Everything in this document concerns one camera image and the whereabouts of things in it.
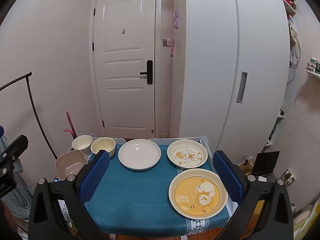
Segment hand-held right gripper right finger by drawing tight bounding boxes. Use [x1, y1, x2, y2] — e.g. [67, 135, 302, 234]
[212, 150, 294, 240]

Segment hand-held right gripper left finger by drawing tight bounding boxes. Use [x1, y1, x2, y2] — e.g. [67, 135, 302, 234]
[28, 150, 110, 240]

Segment beige square bowl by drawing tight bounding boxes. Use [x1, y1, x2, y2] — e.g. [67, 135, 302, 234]
[55, 150, 88, 180]

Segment white duck print plate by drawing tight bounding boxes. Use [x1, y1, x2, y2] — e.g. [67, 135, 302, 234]
[167, 139, 208, 169]

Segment plain white plate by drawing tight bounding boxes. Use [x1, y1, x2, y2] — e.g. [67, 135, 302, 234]
[118, 139, 162, 172]

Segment cream round bowl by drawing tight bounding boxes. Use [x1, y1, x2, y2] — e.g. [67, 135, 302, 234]
[90, 137, 116, 158]

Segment white ribbed bowl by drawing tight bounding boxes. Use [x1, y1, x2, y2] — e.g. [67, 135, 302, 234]
[72, 135, 93, 157]

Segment yellow duck print plate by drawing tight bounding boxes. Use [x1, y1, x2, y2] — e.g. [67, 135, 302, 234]
[168, 169, 228, 218]

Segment black flat panel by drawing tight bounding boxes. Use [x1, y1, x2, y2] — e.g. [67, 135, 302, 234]
[251, 151, 280, 177]

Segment blue tablecloth with patterned border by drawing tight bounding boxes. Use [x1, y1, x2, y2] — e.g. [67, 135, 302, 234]
[54, 137, 232, 235]

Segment grey blue clothes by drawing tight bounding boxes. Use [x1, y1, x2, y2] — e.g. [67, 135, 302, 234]
[5, 155, 34, 218]

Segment white power strip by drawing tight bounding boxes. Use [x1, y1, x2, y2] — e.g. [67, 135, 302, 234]
[284, 169, 297, 187]

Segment pale green cloth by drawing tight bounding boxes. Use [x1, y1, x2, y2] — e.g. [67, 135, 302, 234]
[292, 200, 320, 238]

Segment white panelled door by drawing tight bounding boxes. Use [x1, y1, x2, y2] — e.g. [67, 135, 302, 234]
[89, 0, 162, 139]

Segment white wardrobe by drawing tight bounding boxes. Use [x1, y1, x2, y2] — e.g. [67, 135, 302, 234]
[179, 0, 298, 153]

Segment hanging bags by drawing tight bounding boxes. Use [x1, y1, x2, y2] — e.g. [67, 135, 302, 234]
[289, 17, 302, 69]

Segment recessed wardrobe handle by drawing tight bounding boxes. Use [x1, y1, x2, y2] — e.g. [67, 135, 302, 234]
[236, 71, 248, 103]

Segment black door lock handle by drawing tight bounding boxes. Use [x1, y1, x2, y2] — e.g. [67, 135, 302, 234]
[140, 60, 153, 84]

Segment white wall shelf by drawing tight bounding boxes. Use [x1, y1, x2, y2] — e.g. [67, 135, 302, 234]
[306, 57, 320, 77]

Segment purple wall ornament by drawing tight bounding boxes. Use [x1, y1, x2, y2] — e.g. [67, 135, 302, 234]
[172, 7, 181, 29]

